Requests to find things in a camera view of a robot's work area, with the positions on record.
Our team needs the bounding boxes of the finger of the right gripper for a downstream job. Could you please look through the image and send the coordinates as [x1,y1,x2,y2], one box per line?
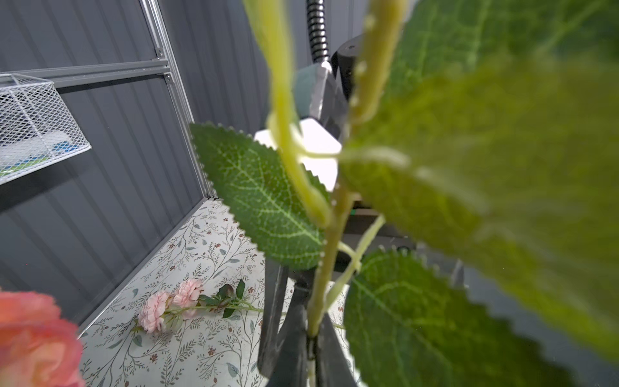
[414,242,466,289]
[257,259,289,378]

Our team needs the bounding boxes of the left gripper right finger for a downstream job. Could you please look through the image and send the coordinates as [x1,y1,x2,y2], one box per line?
[315,314,357,387]

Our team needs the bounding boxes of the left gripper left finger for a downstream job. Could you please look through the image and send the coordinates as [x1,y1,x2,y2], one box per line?
[267,285,309,387]

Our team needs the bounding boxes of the small pink carnation stem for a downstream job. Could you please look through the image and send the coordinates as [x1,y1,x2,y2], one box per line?
[132,278,261,334]

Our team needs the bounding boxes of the pink peony flower stem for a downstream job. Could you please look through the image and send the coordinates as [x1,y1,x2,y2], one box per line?
[1,290,85,386]

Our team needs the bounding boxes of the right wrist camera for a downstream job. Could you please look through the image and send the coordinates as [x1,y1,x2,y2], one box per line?
[254,64,348,192]

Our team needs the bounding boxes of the white wire wall basket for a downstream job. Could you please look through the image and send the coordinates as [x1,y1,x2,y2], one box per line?
[1,74,92,184]

